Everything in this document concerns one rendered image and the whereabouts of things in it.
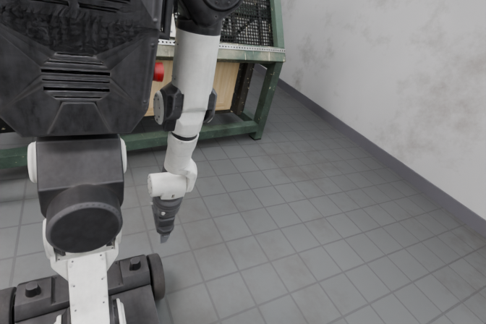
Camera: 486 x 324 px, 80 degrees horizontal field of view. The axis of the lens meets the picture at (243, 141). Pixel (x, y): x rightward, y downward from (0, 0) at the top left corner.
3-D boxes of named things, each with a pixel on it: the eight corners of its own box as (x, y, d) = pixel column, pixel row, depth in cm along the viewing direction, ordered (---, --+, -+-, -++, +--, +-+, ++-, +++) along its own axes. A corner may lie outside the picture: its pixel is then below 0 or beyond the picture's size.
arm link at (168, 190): (185, 208, 89) (192, 186, 82) (149, 214, 84) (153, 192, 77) (176, 178, 96) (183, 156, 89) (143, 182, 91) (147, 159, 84)
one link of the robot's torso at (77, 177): (127, 246, 54) (130, 168, 45) (43, 264, 48) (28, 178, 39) (110, 159, 74) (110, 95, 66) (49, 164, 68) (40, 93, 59)
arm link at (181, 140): (198, 167, 78) (215, 112, 66) (159, 172, 73) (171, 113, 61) (186, 139, 85) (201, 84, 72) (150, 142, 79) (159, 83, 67)
